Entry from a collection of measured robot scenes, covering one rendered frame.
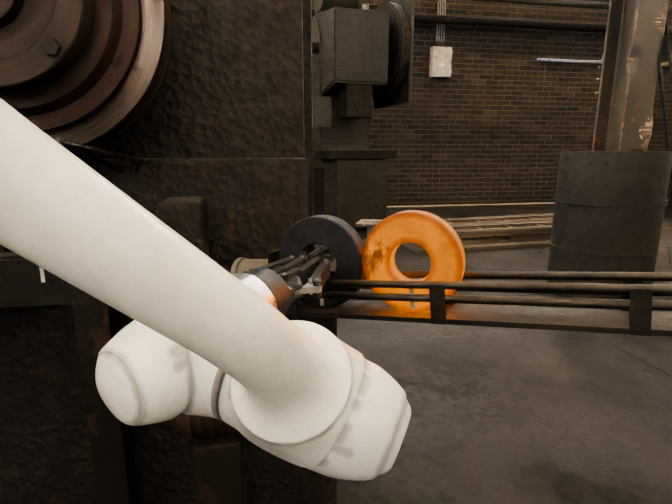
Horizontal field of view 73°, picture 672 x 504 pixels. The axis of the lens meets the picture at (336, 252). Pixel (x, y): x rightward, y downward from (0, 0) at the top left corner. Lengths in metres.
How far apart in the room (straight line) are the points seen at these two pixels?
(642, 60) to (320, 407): 4.43
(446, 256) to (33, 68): 0.65
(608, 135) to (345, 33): 2.66
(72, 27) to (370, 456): 0.70
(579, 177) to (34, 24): 2.70
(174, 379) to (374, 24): 4.95
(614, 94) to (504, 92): 3.41
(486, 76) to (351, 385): 7.63
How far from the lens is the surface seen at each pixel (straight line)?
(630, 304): 0.67
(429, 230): 0.68
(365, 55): 5.15
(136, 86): 0.88
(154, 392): 0.44
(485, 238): 4.40
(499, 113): 7.99
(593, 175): 2.98
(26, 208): 0.26
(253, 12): 1.04
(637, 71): 4.62
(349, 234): 0.72
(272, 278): 0.59
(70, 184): 0.27
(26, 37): 0.85
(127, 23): 0.88
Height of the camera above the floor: 0.89
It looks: 13 degrees down
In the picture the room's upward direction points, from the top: straight up
